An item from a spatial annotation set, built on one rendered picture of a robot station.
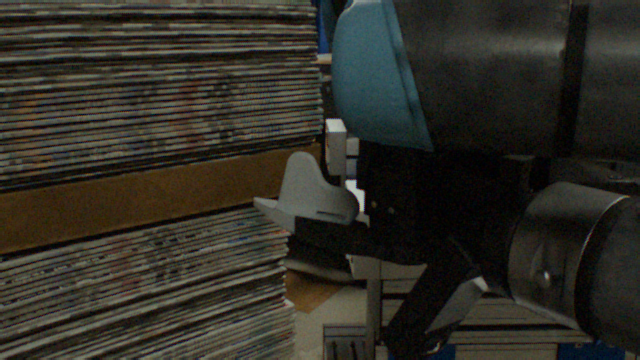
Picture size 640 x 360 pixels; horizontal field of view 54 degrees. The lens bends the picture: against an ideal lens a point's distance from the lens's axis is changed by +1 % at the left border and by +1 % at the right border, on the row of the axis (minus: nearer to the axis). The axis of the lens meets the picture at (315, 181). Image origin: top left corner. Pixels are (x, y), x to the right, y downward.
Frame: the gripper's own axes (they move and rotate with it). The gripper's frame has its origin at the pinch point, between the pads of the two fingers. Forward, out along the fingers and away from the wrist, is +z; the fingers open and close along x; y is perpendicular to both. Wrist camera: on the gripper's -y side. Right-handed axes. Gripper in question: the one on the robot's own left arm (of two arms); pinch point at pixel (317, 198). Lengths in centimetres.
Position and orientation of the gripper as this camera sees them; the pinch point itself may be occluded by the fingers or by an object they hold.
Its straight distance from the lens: 51.5
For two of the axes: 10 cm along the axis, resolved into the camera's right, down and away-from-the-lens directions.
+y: 0.0, -9.6, -2.7
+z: -6.3, -2.1, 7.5
